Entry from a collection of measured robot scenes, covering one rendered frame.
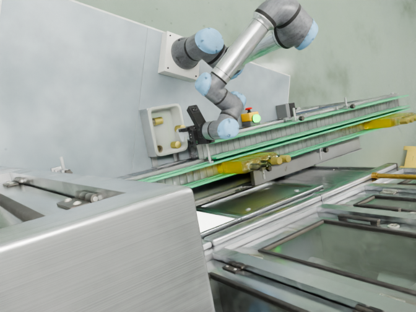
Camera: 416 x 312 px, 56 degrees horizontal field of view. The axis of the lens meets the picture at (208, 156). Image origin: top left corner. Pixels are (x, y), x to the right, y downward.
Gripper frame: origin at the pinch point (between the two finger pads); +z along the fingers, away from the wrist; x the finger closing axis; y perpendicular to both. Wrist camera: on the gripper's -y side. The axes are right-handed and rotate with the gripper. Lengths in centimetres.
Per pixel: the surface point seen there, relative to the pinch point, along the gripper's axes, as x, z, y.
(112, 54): -16.4, 16.9, -38.3
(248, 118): 49, 11, 4
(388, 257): -4, -93, 39
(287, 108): 78, 9, 4
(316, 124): 95, 4, 17
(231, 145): 28.6, 4.1, 14.1
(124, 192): -78, -115, -3
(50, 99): -48, 17, -23
